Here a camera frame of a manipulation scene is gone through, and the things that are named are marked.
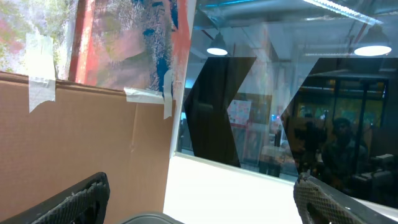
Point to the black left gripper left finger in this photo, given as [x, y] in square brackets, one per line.
[84, 202]

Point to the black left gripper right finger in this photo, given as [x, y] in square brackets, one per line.
[318, 203]

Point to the grey plastic mesh basket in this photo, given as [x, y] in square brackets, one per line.
[150, 218]

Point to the brown cardboard sheet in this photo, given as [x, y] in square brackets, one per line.
[85, 130]

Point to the glass window pane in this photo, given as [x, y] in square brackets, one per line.
[291, 96]

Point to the white tape strip right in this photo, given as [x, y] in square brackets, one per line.
[154, 97]

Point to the white tape strip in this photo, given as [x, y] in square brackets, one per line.
[154, 97]
[40, 69]

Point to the white tape strip left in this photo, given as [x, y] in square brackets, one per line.
[40, 69]

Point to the painted canvas panel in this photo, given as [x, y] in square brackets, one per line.
[105, 43]

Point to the right pendant lamp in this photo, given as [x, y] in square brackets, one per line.
[374, 43]

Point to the pendant lamp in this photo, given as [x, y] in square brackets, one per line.
[218, 46]
[374, 43]

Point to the left pendant lamp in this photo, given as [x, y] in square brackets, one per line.
[218, 46]

